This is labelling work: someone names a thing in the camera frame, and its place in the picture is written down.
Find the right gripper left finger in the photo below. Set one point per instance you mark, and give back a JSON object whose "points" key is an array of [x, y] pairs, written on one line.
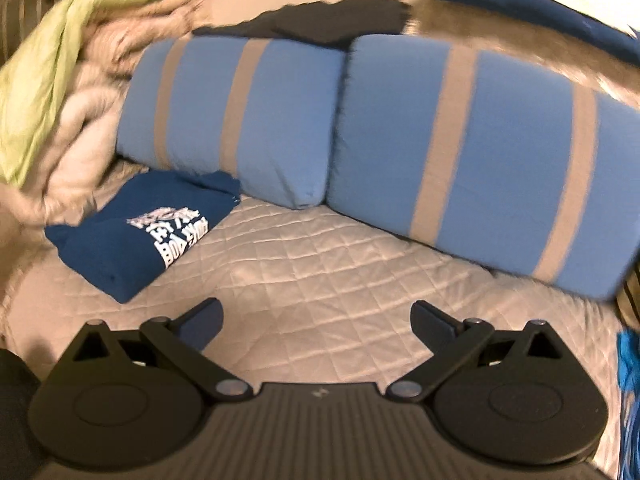
{"points": [[132, 397]]}

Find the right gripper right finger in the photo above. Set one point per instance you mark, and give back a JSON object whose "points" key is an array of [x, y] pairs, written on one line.
{"points": [[511, 396]]}

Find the dark blue sweatshirt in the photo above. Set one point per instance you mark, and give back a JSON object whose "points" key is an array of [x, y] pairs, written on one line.
{"points": [[146, 227]]}

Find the grey quilted bedspread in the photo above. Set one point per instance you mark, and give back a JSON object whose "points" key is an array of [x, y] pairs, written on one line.
{"points": [[317, 321]]}

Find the right blue striped pillow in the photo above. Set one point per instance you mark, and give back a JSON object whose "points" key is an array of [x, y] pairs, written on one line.
{"points": [[490, 159]]}

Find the blue striped pillow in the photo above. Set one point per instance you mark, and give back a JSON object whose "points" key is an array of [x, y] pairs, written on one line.
{"points": [[261, 110], [490, 159]]}

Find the beige fluffy blanket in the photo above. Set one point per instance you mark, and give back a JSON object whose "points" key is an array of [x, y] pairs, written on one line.
{"points": [[61, 187]]}

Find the left blue striped pillow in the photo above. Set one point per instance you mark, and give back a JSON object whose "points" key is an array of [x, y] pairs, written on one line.
{"points": [[261, 110]]}

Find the green blanket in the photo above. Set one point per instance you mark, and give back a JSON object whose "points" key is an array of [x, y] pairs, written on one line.
{"points": [[35, 79]]}

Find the black garment behind pillows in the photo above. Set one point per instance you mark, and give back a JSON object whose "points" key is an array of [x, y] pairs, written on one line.
{"points": [[330, 25]]}

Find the navy garment on headboard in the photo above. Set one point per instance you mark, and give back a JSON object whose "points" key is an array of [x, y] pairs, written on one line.
{"points": [[552, 14]]}

